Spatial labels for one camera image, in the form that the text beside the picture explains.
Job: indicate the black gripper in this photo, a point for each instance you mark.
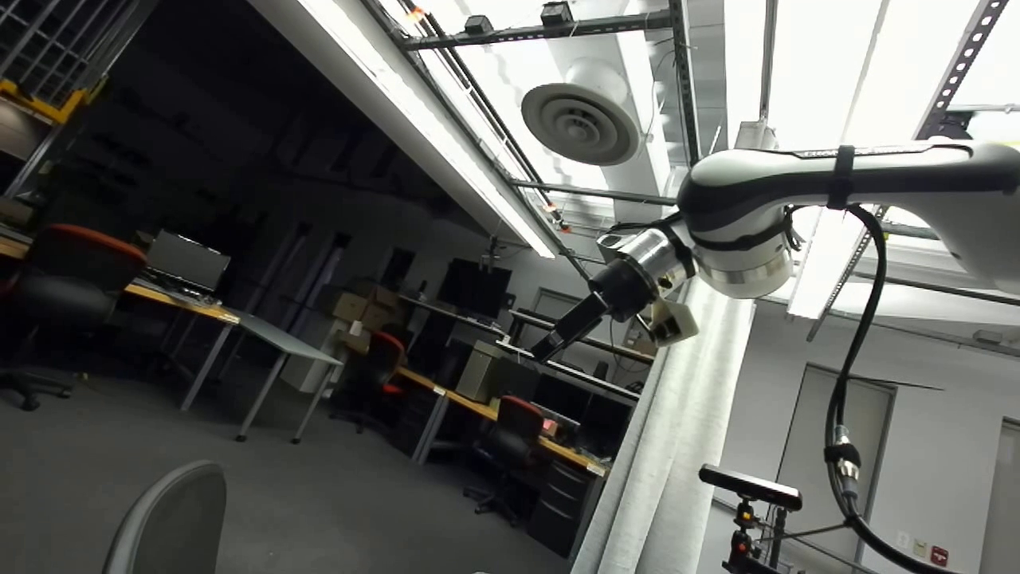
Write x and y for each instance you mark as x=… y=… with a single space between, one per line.
x=620 y=288

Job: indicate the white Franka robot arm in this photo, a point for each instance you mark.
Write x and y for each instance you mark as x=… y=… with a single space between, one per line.
x=848 y=193

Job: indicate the black red-backed office chair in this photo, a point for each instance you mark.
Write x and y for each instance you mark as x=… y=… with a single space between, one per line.
x=383 y=368
x=514 y=434

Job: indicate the black orange-backed office chair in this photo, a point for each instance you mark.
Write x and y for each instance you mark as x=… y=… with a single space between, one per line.
x=70 y=281

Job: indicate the black desk shelf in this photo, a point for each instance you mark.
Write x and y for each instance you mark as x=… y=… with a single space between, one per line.
x=574 y=369

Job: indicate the black computer monitor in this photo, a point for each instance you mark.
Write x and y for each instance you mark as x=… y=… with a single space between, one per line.
x=474 y=288

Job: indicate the long wooden desk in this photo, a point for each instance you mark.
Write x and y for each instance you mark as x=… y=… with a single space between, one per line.
x=481 y=406

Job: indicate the round ceiling air vent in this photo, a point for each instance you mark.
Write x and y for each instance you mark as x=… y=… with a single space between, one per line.
x=580 y=122

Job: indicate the brown cardboard box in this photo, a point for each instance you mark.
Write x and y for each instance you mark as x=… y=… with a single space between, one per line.
x=362 y=306

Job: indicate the long ceiling light strip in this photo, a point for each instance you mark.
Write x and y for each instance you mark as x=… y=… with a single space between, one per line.
x=424 y=122

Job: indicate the grey table with thin legs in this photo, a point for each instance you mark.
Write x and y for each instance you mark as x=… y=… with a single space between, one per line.
x=285 y=349

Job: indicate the black ceiling pipe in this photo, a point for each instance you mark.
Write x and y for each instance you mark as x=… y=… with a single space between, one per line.
x=532 y=31

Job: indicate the wooden-top desk with metal legs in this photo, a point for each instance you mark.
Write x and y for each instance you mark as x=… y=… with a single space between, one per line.
x=186 y=305

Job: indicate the grey computer monitor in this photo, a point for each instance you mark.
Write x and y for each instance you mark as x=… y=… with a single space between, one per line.
x=186 y=263

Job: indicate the narrow grey door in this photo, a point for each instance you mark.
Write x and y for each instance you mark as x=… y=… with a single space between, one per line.
x=1007 y=499

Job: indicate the metal rack with yellow beam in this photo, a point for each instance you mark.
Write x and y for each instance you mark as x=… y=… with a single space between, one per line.
x=37 y=73

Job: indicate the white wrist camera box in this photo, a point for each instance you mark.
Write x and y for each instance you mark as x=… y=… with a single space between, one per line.
x=672 y=318

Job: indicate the black camera on stand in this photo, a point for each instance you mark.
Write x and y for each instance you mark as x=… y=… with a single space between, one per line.
x=752 y=490

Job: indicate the small red wall sign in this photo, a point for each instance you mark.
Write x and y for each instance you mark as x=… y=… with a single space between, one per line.
x=940 y=552

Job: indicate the perforated metal ceiling rail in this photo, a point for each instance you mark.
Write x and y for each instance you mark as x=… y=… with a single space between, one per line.
x=957 y=73

